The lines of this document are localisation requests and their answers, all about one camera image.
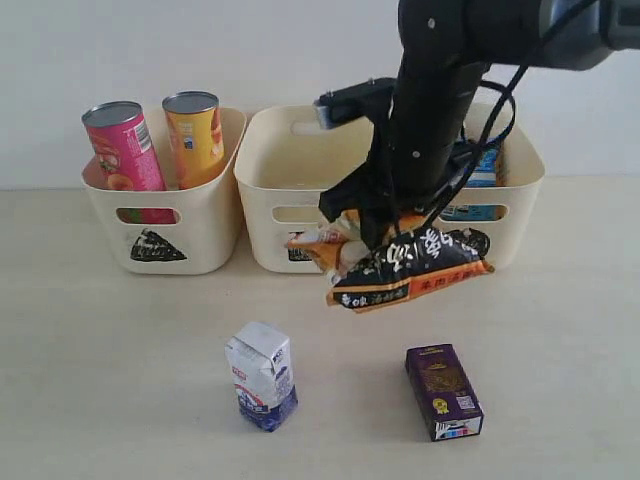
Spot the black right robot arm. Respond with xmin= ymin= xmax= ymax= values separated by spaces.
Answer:
xmin=314 ymin=1 xmax=639 ymax=248

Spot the orange black noodle packet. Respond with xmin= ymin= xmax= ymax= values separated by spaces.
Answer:
xmin=287 ymin=210 xmax=494 ymax=313

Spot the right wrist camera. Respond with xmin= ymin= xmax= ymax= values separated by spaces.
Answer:
xmin=313 ymin=77 xmax=396 ymax=130

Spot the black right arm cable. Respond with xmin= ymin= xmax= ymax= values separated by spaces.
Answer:
xmin=384 ymin=0 xmax=591 ymax=236

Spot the white blue milk carton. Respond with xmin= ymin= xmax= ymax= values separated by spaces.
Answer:
xmin=225 ymin=321 xmax=298 ymax=432

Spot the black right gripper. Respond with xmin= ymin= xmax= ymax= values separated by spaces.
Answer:
xmin=318 ymin=61 xmax=487 ymax=250

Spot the cream bin with triangle mark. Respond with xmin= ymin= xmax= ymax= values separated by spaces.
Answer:
xmin=82 ymin=107 xmax=247 ymax=275

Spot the cream bin with square mark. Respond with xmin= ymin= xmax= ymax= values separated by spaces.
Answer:
xmin=234 ymin=106 xmax=373 ymax=274

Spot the blue noodle packet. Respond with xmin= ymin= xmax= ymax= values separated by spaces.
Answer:
xmin=440 ymin=143 xmax=502 ymax=222

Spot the yellow chips can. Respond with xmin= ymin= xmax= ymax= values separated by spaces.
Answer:
xmin=162 ymin=91 xmax=226 ymax=190

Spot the cream bin with circle mark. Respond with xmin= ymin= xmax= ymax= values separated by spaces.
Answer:
xmin=433 ymin=124 xmax=545 ymax=270

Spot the purple drink carton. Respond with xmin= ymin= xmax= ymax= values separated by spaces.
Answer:
xmin=405 ymin=344 xmax=484 ymax=442

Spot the pink chips can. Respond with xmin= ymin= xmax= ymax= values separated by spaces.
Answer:
xmin=81 ymin=100 xmax=166 ymax=192

